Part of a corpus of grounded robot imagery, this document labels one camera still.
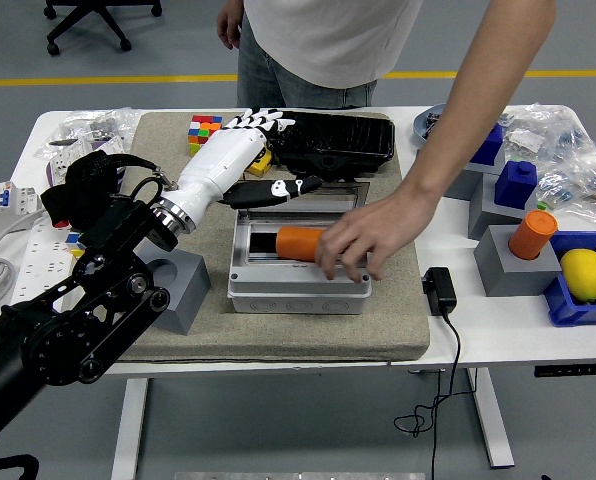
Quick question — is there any person's right hand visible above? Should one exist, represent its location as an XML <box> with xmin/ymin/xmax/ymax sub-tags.
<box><xmin>216</xmin><ymin>0</ymin><xmax>247</xmax><ymax>50</ymax></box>

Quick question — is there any person's left hand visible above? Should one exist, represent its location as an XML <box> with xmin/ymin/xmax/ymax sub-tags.
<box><xmin>315</xmin><ymin>187</ymin><xmax>443</xmax><ymax>283</ymax></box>

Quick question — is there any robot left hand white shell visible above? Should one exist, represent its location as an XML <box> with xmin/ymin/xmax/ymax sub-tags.
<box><xmin>165</xmin><ymin>107</ymin><xmax>325</xmax><ymax>226</ymax></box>

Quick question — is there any orange cylinder battery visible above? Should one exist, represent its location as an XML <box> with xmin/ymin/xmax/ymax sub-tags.
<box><xmin>507</xmin><ymin>209</ymin><xmax>559</xmax><ymax>261</ymax></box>
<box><xmin>276</xmin><ymin>225</ymin><xmax>329</xmax><ymax>262</ymax></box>

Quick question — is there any grey electrical box clear lid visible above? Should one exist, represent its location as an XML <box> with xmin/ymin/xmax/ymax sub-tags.
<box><xmin>226</xmin><ymin>180</ymin><xmax>374</xmax><ymax>315</ymax></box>

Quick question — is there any grey block with round hole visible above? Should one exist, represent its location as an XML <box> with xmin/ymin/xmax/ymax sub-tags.
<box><xmin>150</xmin><ymin>247</ymin><xmax>212</xmax><ymax>336</ymax></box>

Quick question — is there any large colourful puzzle cube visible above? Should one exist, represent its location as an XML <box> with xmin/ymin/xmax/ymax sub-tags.
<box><xmin>187</xmin><ymin>114</ymin><xmax>224</xmax><ymax>156</ymax></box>

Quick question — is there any yellow tape measure black label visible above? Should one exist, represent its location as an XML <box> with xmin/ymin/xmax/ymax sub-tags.
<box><xmin>245</xmin><ymin>147</ymin><xmax>274</xmax><ymax>177</ymax></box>

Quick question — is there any grey-brown mat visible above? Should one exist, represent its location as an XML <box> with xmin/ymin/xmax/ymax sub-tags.
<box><xmin>78</xmin><ymin>110</ymin><xmax>432</xmax><ymax>365</ymax></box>

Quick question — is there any black power adapter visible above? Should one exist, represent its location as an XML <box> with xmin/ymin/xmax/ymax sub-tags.
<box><xmin>422</xmin><ymin>266</ymin><xmax>458</xmax><ymax>317</ymax></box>

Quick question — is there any black plastic tray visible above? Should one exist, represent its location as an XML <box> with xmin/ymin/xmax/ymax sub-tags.
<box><xmin>267</xmin><ymin>110</ymin><xmax>397</xmax><ymax>184</ymax></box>

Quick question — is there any grey block holding blue block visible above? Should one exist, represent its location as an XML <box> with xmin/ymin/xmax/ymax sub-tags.
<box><xmin>440</xmin><ymin>159</ymin><xmax>504</xmax><ymax>202</ymax></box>
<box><xmin>466</xmin><ymin>174</ymin><xmax>539</xmax><ymax>240</ymax></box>

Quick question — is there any white socket in clear bag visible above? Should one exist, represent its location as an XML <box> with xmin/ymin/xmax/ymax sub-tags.
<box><xmin>45</xmin><ymin>135</ymin><xmax>129</xmax><ymax>186</ymax></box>

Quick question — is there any blue-grey dish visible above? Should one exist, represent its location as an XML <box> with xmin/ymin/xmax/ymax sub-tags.
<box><xmin>411</xmin><ymin>103</ymin><xmax>449</xmax><ymax>147</ymax></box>

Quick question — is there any clear bag of dark parts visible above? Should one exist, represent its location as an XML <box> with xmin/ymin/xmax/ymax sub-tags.
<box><xmin>47</xmin><ymin>107</ymin><xmax>142</xmax><ymax>146</ymax></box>

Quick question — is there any grey block holding orange cylinder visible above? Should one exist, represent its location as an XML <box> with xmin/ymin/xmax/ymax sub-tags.
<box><xmin>473</xmin><ymin>223</ymin><xmax>564</xmax><ymax>298</ymax></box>

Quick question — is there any black office chair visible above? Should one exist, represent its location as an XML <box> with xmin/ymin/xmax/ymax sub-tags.
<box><xmin>42</xmin><ymin>0</ymin><xmax>163</xmax><ymax>57</ymax></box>

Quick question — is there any blue block with knob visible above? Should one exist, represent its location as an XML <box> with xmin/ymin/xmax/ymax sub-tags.
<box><xmin>492</xmin><ymin>159</ymin><xmax>538</xmax><ymax>210</ymax></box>
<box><xmin>470</xmin><ymin>122</ymin><xmax>505</xmax><ymax>166</ymax></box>

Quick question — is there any black cloth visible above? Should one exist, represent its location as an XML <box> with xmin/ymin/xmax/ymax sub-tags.
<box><xmin>40</xmin><ymin>151</ymin><xmax>124</xmax><ymax>231</ymax></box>

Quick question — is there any small colourful puzzle cube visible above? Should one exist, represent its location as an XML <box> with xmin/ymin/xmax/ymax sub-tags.
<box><xmin>65</xmin><ymin>229</ymin><xmax>87</xmax><ymax>259</ymax></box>

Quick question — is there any clear bag of white parts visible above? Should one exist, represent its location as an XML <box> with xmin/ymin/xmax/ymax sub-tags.
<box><xmin>502</xmin><ymin>122</ymin><xmax>549</xmax><ymax>161</ymax></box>

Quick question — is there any clear bag of mixed parts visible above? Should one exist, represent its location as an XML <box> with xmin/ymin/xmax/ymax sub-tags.
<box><xmin>535</xmin><ymin>162</ymin><xmax>596</xmax><ymax>226</ymax></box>

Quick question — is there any white power strip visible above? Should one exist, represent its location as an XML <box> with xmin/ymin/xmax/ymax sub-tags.
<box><xmin>10</xmin><ymin>219</ymin><xmax>79</xmax><ymax>306</ymax></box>

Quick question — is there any blue plastic bin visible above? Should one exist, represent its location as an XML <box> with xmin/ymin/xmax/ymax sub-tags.
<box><xmin>543</xmin><ymin>229</ymin><xmax>596</xmax><ymax>329</ymax></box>

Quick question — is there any yellow lemon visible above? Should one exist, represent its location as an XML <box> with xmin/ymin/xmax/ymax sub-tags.
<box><xmin>559</xmin><ymin>248</ymin><xmax>596</xmax><ymax>303</ymax></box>

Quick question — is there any white circuit breaker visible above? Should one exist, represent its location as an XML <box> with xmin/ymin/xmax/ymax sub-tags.
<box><xmin>0</xmin><ymin>179</ymin><xmax>47</xmax><ymax>237</ymax></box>

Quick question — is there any clear bag of blue parts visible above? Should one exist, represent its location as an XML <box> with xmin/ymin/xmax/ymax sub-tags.
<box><xmin>542</xmin><ymin>102</ymin><xmax>596</xmax><ymax>161</ymax></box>

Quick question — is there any white table leg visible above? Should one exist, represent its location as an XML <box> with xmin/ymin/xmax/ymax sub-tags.
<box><xmin>110</xmin><ymin>378</ymin><xmax>150</xmax><ymax>480</ymax></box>
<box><xmin>465</xmin><ymin>368</ymin><xmax>516</xmax><ymax>470</ymax></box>

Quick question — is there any black table control panel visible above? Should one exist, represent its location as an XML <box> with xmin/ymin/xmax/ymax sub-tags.
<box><xmin>533</xmin><ymin>362</ymin><xmax>596</xmax><ymax>379</ymax></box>

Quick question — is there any black adapter cord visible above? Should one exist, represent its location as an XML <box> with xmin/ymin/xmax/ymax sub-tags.
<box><xmin>392</xmin><ymin>309</ymin><xmax>463</xmax><ymax>480</ymax></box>

